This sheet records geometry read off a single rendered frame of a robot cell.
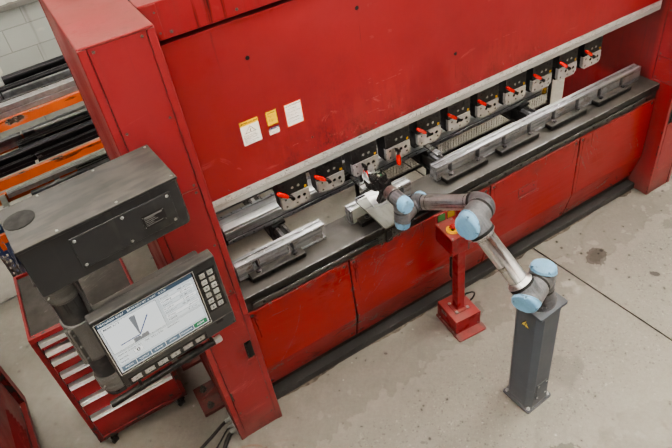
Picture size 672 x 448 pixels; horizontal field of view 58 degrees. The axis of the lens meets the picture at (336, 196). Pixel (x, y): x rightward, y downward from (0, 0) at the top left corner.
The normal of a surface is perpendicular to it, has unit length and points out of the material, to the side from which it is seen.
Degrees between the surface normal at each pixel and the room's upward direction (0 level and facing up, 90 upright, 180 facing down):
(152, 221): 90
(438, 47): 90
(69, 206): 0
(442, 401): 0
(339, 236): 0
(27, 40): 90
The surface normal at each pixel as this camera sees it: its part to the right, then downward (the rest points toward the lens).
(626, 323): -0.12, -0.77
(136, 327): 0.59, 0.45
